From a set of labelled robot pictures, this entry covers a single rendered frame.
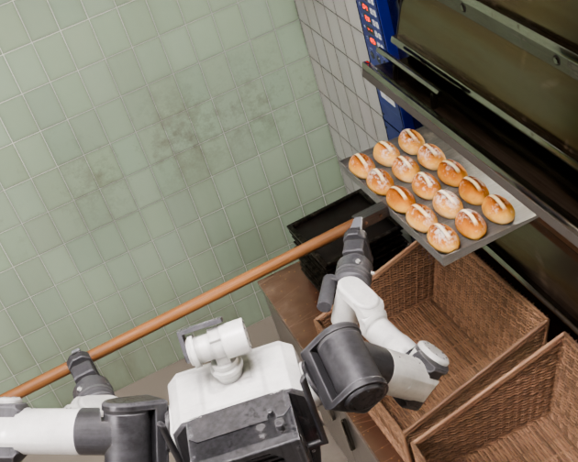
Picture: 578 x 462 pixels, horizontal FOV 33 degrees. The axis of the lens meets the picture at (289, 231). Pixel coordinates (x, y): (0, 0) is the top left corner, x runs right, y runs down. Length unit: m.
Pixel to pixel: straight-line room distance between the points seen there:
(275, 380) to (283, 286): 1.52
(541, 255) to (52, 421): 1.28
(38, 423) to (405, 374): 0.71
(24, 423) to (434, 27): 1.37
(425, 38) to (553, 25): 0.65
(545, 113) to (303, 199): 1.89
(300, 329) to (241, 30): 1.09
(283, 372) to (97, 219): 1.92
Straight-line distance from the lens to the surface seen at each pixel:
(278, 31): 3.55
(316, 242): 2.41
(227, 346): 1.77
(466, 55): 2.38
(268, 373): 1.83
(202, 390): 1.85
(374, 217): 2.45
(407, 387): 1.96
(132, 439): 1.86
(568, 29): 1.93
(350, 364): 1.80
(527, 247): 2.56
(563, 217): 1.96
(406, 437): 2.57
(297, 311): 3.20
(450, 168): 2.50
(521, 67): 2.20
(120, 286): 3.80
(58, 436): 1.91
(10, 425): 1.95
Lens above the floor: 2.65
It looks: 36 degrees down
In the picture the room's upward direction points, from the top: 18 degrees counter-clockwise
